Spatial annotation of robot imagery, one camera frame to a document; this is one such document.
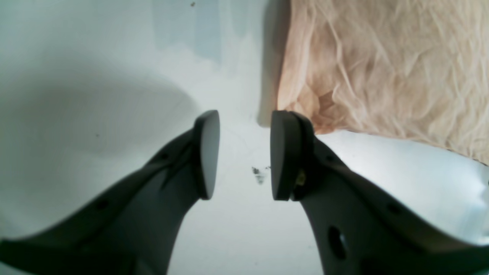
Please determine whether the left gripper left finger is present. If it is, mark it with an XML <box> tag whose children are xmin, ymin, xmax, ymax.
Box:
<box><xmin>1</xmin><ymin>110</ymin><xmax>220</xmax><ymax>275</ymax></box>

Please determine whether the peach pink T-shirt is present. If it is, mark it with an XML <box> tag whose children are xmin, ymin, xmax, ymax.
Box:
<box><xmin>276</xmin><ymin>0</ymin><xmax>489</xmax><ymax>165</ymax></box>

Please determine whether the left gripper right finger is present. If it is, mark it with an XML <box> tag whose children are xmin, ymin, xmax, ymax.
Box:
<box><xmin>270</xmin><ymin>111</ymin><xmax>489</xmax><ymax>275</ymax></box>

